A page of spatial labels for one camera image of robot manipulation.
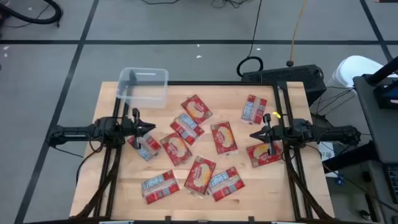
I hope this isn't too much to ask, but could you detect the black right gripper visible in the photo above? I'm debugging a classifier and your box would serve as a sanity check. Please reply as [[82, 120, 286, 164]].
[[249, 113, 283, 157]]

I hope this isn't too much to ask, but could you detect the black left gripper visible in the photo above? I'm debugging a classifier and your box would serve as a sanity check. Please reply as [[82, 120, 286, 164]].
[[123, 108, 156, 150]]

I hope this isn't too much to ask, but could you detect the red popcorn bag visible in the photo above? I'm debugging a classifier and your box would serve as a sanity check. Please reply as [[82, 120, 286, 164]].
[[141, 169, 181, 205], [127, 133, 162, 162], [207, 166, 246, 202], [246, 142, 283, 169], [159, 132, 193, 167], [241, 94, 268, 125], [169, 113, 205, 146], [180, 94, 214, 125], [183, 156, 217, 196], [210, 121, 239, 156]]

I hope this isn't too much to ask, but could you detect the clear plastic bin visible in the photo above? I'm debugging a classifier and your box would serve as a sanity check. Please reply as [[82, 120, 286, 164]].
[[116, 67, 169, 110]]

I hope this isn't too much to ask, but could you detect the black computer tower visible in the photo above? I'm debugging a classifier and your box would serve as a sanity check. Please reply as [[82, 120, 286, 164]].
[[241, 64, 328, 107]]

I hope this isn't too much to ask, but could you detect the dark grey desk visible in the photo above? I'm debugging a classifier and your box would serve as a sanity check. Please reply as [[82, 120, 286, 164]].
[[353, 55, 398, 224]]

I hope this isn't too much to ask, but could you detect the black looped cable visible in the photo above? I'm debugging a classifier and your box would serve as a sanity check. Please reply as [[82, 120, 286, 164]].
[[236, 0, 264, 78]]

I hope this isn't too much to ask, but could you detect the yellow hanging cable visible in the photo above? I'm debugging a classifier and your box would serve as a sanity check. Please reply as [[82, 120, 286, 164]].
[[288, 0, 308, 68]]

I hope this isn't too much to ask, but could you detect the thick black hose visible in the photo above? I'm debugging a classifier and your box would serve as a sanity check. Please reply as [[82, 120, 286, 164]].
[[0, 0, 64, 28]]

